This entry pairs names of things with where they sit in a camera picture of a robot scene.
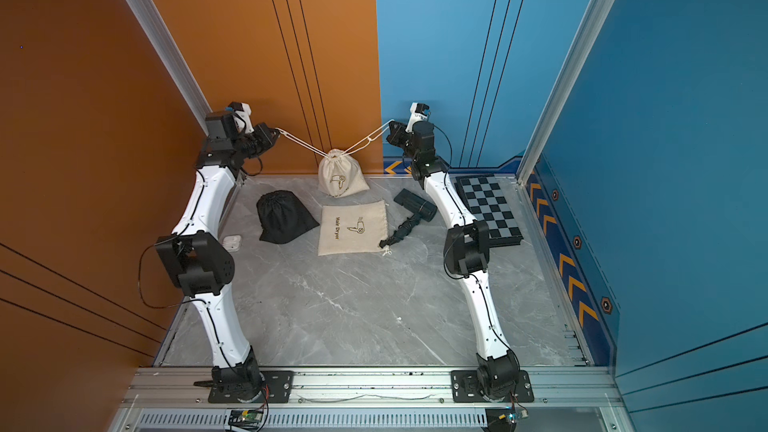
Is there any black hair dryer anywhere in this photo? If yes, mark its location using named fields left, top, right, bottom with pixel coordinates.
left=379, top=189, right=438, bottom=249

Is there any black drawstring pouch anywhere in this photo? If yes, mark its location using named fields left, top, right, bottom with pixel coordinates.
left=256, top=190, right=319, bottom=245

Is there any beige printed drawstring pouch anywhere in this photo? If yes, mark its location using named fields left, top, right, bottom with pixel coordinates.
left=318, top=200, right=388, bottom=256

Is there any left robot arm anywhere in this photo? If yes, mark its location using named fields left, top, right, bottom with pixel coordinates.
left=154, top=123, right=279, bottom=403

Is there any folded checkered chess board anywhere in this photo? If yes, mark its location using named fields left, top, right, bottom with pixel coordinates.
left=455, top=175, right=523, bottom=248

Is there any white earbuds case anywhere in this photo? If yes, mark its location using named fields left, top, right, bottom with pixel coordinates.
left=222, top=235, right=242, bottom=252

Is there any left green circuit board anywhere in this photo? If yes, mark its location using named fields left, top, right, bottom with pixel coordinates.
left=225, top=409, right=267, bottom=431

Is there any green circuit board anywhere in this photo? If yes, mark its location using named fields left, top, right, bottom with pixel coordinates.
left=225, top=409, right=267, bottom=431
left=483, top=407, right=529, bottom=432

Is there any right green circuit board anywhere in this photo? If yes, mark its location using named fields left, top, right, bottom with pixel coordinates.
left=483, top=407, right=529, bottom=432

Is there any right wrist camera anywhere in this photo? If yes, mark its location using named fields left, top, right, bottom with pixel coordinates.
left=406, top=102, right=430, bottom=133

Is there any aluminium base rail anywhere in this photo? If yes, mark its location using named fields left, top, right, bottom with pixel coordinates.
left=109, top=366, right=633, bottom=431

